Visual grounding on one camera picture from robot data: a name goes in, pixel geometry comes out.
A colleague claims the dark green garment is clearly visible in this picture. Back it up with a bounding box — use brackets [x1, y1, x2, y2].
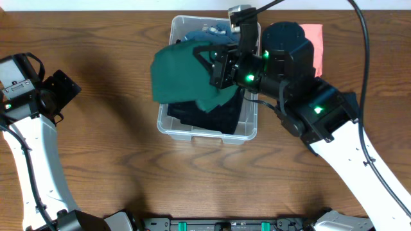
[150, 40, 238, 113]

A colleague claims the blue shirt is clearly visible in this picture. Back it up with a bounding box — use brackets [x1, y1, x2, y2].
[180, 24, 240, 45]

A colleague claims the black velvet garment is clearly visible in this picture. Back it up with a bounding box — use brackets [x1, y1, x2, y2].
[167, 86, 243, 135]

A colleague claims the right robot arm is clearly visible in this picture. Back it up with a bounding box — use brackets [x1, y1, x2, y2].
[193, 22, 410, 230]

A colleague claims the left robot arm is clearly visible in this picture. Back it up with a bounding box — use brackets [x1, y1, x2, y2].
[1, 53, 139, 230]

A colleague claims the clear plastic storage bin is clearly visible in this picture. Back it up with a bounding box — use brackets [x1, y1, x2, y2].
[157, 15, 258, 144]

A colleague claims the coral pink folded shirt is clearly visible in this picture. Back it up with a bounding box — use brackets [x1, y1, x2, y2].
[301, 24, 324, 77]

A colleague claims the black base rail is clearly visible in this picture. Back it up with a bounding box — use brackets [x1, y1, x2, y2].
[142, 218, 304, 231]

